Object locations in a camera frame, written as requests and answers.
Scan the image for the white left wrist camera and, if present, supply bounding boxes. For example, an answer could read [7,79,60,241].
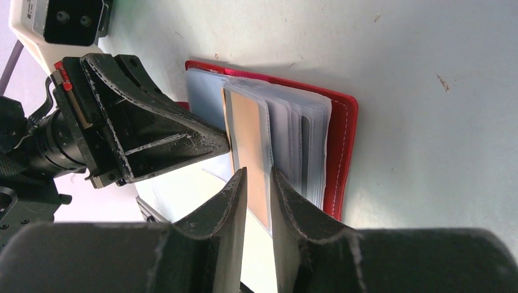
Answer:
[9,0,114,75]

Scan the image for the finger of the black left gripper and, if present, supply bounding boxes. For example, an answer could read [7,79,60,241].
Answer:
[79,53,230,183]

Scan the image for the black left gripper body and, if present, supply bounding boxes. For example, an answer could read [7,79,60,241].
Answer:
[6,56,126,189]

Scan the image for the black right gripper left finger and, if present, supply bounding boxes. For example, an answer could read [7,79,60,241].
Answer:
[1,168,247,292]

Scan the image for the orange tan credit card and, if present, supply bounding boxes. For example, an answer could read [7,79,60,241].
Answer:
[223,85,272,234]

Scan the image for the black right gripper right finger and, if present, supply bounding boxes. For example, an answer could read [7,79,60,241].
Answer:
[270,168,517,292]

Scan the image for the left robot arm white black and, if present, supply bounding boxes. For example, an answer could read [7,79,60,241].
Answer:
[1,53,230,246]

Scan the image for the red leather card holder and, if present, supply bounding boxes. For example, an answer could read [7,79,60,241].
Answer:
[184,60,359,221]

